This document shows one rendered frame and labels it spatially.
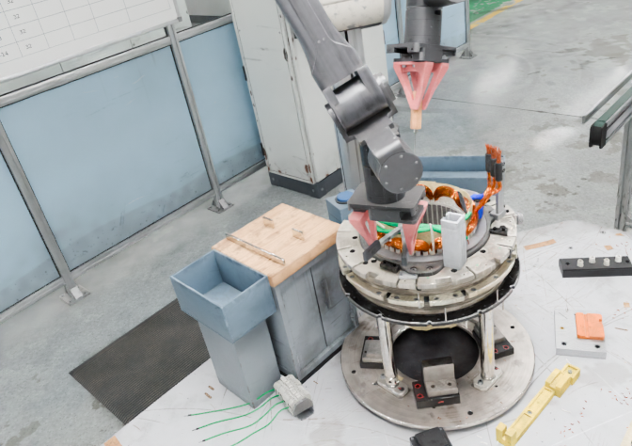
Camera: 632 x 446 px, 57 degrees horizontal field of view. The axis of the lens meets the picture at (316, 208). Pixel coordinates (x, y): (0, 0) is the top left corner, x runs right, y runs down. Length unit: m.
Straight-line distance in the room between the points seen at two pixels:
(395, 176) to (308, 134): 2.61
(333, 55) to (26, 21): 2.29
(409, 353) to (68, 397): 1.76
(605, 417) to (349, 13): 0.93
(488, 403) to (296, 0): 0.78
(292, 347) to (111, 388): 1.54
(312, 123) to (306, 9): 2.59
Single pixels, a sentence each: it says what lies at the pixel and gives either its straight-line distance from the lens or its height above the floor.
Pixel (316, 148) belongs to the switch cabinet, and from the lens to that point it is 3.39.
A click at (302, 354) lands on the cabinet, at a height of 0.84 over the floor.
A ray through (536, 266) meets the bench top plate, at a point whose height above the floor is 0.78.
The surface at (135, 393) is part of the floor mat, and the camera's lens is 2.55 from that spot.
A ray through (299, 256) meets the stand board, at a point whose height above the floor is 1.06.
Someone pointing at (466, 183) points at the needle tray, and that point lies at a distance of 1.30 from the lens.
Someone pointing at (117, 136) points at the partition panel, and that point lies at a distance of 3.20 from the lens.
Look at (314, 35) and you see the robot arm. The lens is 0.76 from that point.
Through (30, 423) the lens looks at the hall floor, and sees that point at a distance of 2.71.
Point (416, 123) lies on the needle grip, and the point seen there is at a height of 1.30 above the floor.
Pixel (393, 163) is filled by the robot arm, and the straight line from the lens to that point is 0.73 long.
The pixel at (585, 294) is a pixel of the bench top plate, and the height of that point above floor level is 0.78.
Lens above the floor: 1.68
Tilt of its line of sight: 29 degrees down
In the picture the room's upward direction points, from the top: 11 degrees counter-clockwise
